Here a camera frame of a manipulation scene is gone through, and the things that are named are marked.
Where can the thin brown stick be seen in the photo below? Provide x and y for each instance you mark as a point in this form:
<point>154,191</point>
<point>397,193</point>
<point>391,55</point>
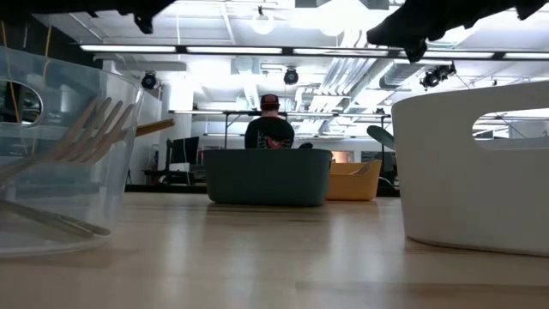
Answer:
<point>154,127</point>

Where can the gold fork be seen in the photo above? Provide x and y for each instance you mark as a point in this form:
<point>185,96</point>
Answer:
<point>86,141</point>
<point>56,219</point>

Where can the teal plastic bin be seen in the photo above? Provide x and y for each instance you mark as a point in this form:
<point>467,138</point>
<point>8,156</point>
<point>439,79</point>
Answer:
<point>266,178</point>

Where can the black ceiling spot lamp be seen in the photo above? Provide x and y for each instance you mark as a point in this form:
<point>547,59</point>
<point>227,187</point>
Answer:
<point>291,76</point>
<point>149,80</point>

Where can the round white pendant lamp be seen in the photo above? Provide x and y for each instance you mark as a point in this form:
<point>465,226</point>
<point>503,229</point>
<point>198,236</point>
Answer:
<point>262,23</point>

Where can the black track light cluster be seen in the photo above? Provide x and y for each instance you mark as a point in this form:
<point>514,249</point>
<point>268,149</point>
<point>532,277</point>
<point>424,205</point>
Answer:
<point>435,76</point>

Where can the person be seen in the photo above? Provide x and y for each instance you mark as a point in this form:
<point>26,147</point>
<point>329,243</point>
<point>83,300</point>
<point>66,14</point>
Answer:
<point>268,131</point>

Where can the orange plastic bin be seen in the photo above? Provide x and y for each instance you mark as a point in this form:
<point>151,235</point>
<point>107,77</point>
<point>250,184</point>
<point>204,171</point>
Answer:
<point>351,186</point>

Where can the clear plastic bin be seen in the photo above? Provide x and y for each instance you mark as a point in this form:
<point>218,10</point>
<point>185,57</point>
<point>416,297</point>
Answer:
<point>64,193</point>

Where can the black aluminium table frame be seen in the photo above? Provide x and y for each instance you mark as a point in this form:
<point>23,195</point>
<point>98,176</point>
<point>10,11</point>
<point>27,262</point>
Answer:
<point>163,188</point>

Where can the black computer monitor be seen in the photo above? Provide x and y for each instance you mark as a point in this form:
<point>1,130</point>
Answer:
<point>186,150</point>

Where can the dark office desk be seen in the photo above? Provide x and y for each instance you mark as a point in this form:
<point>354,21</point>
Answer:
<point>176,176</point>

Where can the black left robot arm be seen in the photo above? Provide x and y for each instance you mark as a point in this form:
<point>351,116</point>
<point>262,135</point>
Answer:
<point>51,4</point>

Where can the white plastic bin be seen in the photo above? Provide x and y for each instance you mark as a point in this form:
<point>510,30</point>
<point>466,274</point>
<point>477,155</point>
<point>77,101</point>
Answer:
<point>450,201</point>

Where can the long ceiling light strip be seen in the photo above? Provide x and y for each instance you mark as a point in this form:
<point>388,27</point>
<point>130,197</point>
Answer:
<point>527,56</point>
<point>128,48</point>
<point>339,52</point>
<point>459,55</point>
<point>236,50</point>

